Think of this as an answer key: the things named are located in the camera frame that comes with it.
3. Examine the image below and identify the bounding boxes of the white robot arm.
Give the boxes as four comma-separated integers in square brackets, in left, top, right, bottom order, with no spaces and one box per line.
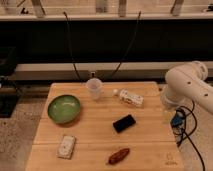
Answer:
[161,61,213,115]

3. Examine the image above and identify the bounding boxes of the black eraser block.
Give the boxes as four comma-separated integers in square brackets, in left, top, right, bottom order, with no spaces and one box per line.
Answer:
[113,115,136,133]

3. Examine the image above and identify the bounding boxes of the clear plastic bottle white label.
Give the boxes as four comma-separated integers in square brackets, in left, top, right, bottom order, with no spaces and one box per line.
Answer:
[113,89,143,107]

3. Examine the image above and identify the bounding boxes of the black cable left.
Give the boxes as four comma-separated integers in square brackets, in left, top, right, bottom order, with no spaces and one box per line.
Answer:
[62,11,82,82]

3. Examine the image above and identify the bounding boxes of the black robot power cables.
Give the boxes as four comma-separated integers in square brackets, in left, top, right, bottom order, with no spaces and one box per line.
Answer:
[170,100,207,171]

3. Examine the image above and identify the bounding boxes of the clear plastic cup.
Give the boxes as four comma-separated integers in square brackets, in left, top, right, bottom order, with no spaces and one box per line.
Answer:
[86,78,102,100]

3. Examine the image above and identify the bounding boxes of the black cable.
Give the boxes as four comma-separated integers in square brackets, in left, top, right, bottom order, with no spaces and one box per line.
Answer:
[62,11,82,82]
[105,10,142,81]

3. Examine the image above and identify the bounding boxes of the black cable right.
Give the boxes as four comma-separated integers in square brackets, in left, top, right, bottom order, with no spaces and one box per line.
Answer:
[105,10,142,81]

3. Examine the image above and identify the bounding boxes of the brown oblong toy sausage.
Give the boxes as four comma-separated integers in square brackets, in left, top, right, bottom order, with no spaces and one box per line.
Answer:
[108,148,130,165]

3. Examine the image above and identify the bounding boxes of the white rectangular sponge block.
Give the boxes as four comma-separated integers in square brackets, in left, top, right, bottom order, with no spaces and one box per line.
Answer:
[57,135,76,159]

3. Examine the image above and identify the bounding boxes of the green ceramic bowl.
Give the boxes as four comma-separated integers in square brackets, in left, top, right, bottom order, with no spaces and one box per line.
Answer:
[47,95,81,124]

